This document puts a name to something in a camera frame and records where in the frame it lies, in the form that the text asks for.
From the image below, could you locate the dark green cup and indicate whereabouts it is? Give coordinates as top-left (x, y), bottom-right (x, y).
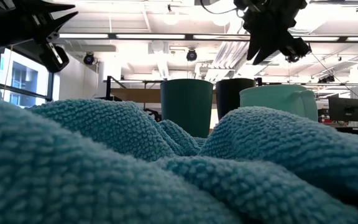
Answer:
top-left (160, 78), bottom-right (214, 139)

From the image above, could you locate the black double ceiling spotlight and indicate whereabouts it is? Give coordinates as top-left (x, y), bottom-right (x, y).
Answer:
top-left (286, 37), bottom-right (313, 63)

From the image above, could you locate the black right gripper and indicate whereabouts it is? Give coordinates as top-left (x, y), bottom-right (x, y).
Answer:
top-left (233, 0), bottom-right (308, 66)

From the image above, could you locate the blue microfibre cloth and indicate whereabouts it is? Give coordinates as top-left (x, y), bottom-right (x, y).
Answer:
top-left (0, 98), bottom-right (358, 224)

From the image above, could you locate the silver ceiling duct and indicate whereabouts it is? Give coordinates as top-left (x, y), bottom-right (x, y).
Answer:
top-left (211, 40), bottom-right (252, 71)

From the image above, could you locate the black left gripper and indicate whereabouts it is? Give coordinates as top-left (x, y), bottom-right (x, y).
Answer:
top-left (0, 0), bottom-right (79, 54)

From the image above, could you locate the mint green mug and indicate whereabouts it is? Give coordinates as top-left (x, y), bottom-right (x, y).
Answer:
top-left (239, 84), bottom-right (319, 123)

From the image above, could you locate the wooden shelf with black frame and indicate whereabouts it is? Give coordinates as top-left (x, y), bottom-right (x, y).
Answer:
top-left (105, 75), bottom-right (219, 105)

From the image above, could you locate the tall black cup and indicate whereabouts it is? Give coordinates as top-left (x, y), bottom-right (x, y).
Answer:
top-left (215, 78), bottom-right (257, 121)

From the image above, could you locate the black computer monitor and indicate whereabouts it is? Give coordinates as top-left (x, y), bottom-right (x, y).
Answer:
top-left (328, 96), bottom-right (358, 123)

